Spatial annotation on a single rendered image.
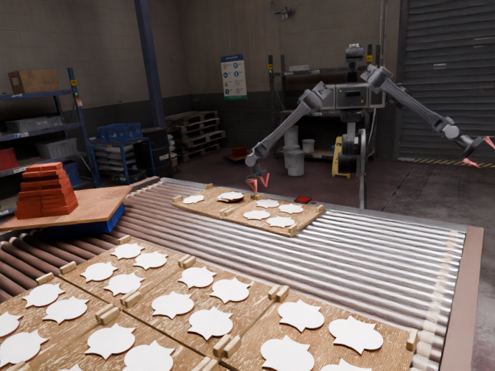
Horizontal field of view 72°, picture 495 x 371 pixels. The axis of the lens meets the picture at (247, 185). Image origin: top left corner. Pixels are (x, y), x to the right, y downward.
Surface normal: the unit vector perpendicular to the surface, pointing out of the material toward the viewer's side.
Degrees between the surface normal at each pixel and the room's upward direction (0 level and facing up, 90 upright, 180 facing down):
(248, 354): 0
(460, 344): 0
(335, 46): 90
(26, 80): 89
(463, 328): 0
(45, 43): 90
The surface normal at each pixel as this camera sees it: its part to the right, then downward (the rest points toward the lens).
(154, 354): -0.07, -0.95
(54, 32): 0.83, 0.12
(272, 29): -0.56, 0.30
